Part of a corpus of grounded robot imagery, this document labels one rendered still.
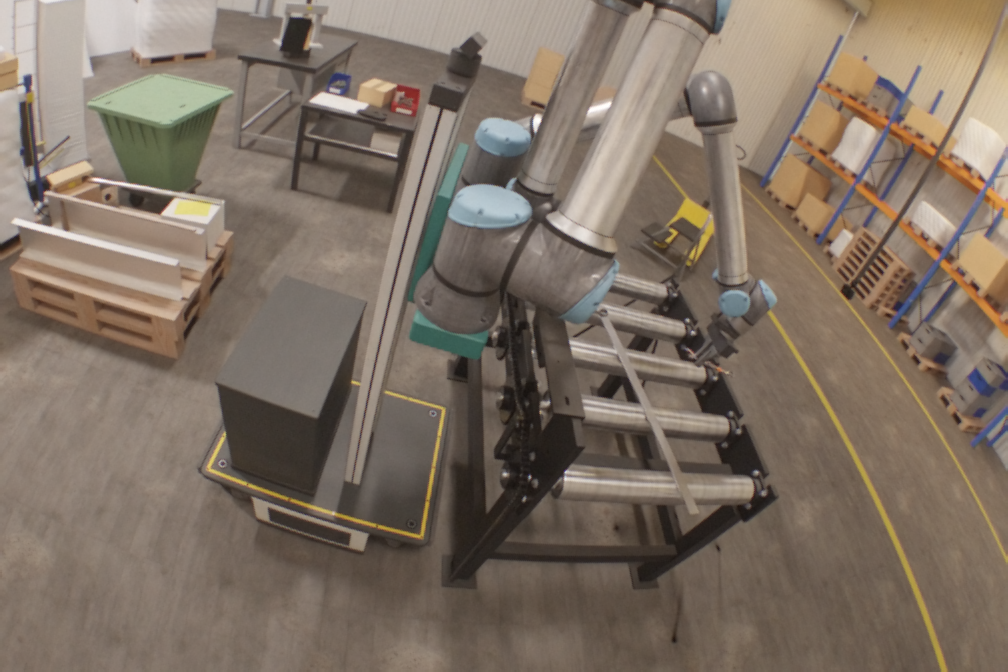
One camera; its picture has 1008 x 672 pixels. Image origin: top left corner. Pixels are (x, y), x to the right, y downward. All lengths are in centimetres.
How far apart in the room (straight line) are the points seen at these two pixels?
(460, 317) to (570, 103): 48
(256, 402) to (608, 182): 113
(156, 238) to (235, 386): 153
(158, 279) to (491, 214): 206
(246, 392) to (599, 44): 126
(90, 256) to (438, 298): 222
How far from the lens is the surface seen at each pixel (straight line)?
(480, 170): 133
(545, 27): 1148
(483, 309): 98
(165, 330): 259
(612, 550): 211
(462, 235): 89
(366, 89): 405
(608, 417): 168
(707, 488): 173
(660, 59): 88
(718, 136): 125
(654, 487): 159
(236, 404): 155
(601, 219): 86
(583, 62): 95
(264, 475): 187
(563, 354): 136
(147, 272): 265
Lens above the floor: 200
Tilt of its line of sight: 35 degrees down
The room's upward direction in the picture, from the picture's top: 23 degrees clockwise
